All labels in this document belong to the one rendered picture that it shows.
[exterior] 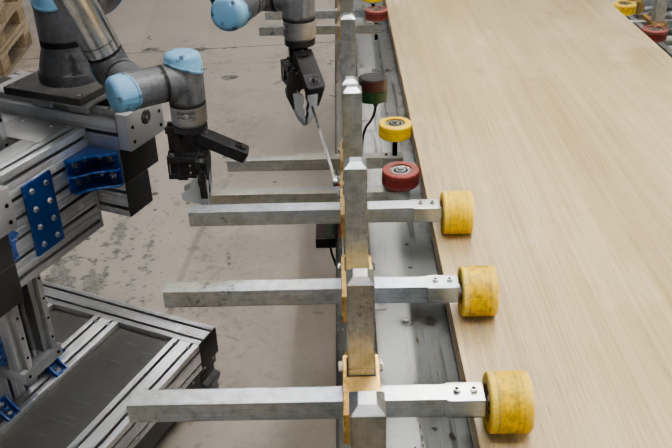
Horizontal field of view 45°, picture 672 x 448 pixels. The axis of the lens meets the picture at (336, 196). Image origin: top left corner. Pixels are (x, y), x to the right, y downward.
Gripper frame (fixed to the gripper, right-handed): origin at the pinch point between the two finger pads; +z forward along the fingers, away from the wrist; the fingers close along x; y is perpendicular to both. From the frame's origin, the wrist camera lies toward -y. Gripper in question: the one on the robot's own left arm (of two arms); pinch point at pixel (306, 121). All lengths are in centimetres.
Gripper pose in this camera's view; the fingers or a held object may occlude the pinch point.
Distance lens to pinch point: 194.0
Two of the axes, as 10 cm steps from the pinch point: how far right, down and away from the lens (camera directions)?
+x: -9.4, 1.8, -2.9
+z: 0.2, 8.8, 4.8
